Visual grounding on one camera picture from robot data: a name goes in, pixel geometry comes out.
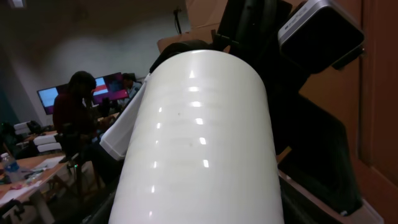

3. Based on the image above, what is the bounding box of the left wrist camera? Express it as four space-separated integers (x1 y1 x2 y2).
277 0 365 74

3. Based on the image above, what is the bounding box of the seated person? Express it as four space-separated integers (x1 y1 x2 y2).
53 71 121 185

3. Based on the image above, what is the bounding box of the wall monitor screen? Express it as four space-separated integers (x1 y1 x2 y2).
37 72 129 115

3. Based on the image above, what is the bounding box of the white plastic cup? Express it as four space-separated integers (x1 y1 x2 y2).
109 50 284 223

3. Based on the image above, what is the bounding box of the wooden desk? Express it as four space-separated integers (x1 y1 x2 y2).
1 153 68 206

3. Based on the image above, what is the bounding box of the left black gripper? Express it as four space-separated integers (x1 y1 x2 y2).
217 0 362 216

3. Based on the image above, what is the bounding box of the plastic water bottle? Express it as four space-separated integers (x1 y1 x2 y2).
1 152 24 183

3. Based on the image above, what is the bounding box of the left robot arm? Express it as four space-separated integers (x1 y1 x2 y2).
100 1 365 223

